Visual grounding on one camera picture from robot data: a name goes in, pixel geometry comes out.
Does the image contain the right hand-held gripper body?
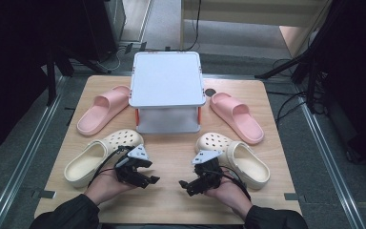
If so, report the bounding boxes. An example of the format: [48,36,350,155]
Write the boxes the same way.
[191,149,230,192]

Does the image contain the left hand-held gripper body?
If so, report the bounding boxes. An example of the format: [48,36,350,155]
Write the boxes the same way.
[113,143,153,185]

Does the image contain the cream clog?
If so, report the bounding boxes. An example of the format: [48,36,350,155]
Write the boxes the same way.
[64,128,145,189]
[194,132,272,191]

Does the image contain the pink slipper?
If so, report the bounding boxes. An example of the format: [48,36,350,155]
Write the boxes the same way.
[209,92,265,146]
[76,85,132,137]

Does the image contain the white two-tier shoe rack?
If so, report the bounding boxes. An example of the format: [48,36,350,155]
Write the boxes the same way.
[128,51,207,135]

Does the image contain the person's right hand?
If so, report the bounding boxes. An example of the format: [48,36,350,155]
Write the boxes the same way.
[204,173,252,220]

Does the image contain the person's left hand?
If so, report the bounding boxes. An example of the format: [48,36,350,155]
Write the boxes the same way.
[84,174,137,206]

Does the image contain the black metal stand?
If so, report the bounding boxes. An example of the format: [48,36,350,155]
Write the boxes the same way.
[44,44,109,108]

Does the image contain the black tripod stand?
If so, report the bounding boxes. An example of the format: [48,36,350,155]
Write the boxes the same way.
[254,0,335,113]

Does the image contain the grey cabinet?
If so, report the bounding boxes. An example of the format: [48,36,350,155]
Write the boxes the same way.
[104,0,127,44]

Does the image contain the beige wooden partition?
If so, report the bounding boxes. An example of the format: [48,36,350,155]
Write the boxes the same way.
[180,0,333,58]

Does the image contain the black curtain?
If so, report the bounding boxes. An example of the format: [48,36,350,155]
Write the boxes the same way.
[314,0,366,175]
[0,0,118,160]

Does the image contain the grey table bracket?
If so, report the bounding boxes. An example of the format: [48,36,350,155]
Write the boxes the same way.
[284,192,307,203]
[31,189,57,200]

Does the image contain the white floor cable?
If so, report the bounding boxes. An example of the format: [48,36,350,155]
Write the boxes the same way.
[96,47,122,72]

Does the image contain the black floor cable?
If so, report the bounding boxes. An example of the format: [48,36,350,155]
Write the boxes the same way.
[274,90,328,125]

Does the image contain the metal floor rail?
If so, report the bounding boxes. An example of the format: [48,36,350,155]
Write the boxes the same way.
[0,75,70,229]
[298,101,366,229]

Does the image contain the black hanging cable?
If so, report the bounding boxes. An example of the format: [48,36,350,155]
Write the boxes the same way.
[184,0,203,52]

